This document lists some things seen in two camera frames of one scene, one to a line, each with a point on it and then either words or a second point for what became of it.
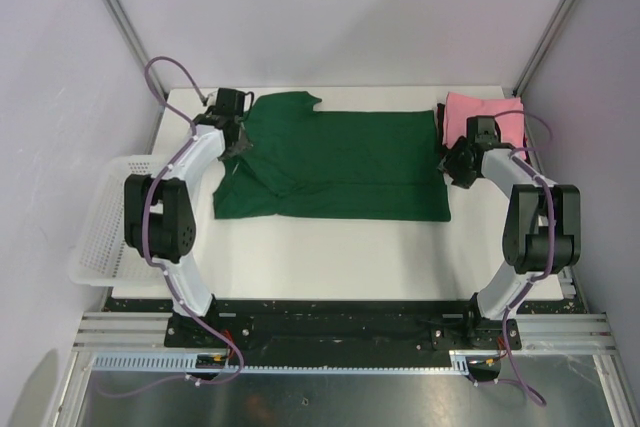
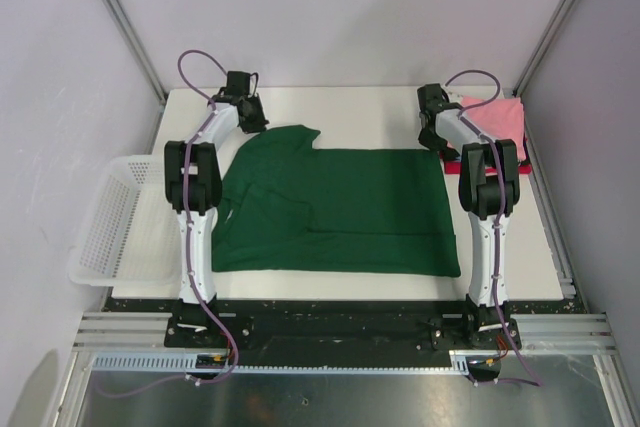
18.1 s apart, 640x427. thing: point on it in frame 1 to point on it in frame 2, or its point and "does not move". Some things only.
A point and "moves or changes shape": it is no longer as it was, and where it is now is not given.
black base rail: (276, 332) does not move
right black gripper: (461, 179) to (432, 144)
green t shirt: (304, 164) moves or changes shape
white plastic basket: (101, 254) does not move
